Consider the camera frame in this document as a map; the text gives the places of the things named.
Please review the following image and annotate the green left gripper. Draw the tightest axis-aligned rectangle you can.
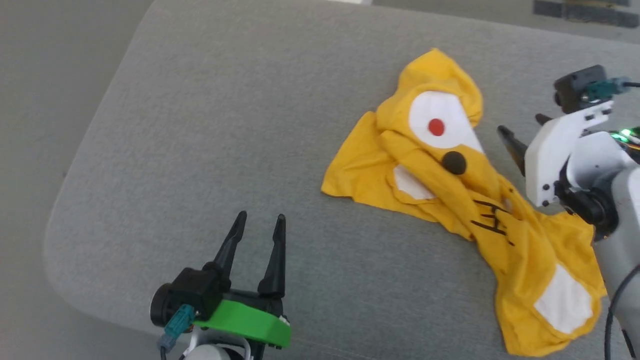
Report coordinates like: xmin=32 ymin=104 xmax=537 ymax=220
xmin=192 ymin=210 xmax=292 ymax=360

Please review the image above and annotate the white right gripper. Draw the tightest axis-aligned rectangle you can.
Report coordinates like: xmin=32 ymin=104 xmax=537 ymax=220
xmin=497 ymin=99 xmax=616 ymax=208

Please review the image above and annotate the yellow printed t-shirt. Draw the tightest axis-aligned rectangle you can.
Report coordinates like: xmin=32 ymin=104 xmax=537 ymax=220
xmin=320 ymin=48 xmax=609 ymax=358

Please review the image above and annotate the grey fabric sofa cushion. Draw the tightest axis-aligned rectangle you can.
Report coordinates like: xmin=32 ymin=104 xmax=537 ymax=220
xmin=42 ymin=0 xmax=640 ymax=360

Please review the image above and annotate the black cable with teal plug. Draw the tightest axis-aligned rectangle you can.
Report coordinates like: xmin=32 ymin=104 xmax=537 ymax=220
xmin=584 ymin=76 xmax=640 ymax=360
xmin=158 ymin=304 xmax=197 ymax=360

